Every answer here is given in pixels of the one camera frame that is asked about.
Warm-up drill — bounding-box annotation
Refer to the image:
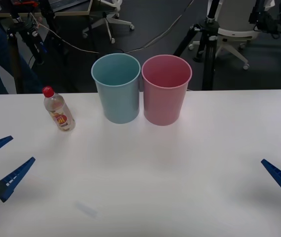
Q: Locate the dark desk with wooden edge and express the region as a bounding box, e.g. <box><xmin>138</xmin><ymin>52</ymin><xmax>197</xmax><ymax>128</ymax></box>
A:
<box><xmin>0</xmin><ymin>0</ymin><xmax>93</xmax><ymax>18</ymax></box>

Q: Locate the black camera tripod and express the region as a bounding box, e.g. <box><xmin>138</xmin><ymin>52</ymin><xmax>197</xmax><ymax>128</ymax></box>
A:
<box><xmin>173</xmin><ymin>0</ymin><xmax>220</xmax><ymax>91</ymax></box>
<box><xmin>6</xmin><ymin>0</ymin><xmax>66</xmax><ymax>95</ymax></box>

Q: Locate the pale blue plastic bin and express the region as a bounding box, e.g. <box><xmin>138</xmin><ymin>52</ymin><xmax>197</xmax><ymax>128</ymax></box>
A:
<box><xmin>90</xmin><ymin>53</ymin><xmax>141</xmax><ymax>124</ymax></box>

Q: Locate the clear bottle with red cap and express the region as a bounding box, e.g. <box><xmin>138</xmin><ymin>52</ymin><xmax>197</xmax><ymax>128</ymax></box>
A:
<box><xmin>42</xmin><ymin>86</ymin><xmax>77</xmax><ymax>132</ymax></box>

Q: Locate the white office chair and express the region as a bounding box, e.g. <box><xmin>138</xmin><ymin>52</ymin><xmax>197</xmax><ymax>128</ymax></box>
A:
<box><xmin>81</xmin><ymin>0</ymin><xmax>135</xmax><ymax>45</ymax></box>
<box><xmin>188</xmin><ymin>0</ymin><xmax>261</xmax><ymax>71</ymax></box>

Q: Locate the thin white cable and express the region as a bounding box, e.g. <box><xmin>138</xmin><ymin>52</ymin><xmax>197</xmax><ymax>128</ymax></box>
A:
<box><xmin>28</xmin><ymin>0</ymin><xmax>200</xmax><ymax>54</ymax></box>

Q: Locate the pink plastic bin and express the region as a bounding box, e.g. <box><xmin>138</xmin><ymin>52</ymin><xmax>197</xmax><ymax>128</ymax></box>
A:
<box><xmin>141</xmin><ymin>54</ymin><xmax>193</xmax><ymax>127</ymax></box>

